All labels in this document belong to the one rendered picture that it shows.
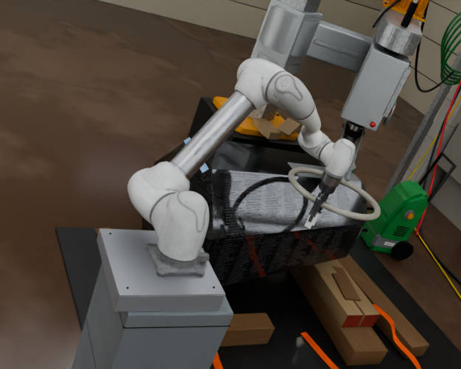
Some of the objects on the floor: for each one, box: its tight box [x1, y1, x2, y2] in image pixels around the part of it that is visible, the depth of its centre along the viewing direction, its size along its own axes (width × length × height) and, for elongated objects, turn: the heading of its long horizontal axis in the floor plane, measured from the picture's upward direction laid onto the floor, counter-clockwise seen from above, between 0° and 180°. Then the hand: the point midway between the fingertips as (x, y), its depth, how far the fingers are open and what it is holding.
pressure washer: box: [361, 152, 457, 260], centre depth 444 cm, size 35×35×87 cm
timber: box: [220, 313, 275, 346], centre depth 310 cm, size 30×12×12 cm, turn 82°
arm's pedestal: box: [72, 247, 233, 369], centre depth 230 cm, size 50×50×80 cm
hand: (311, 220), depth 267 cm, fingers closed on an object, 4 cm apart
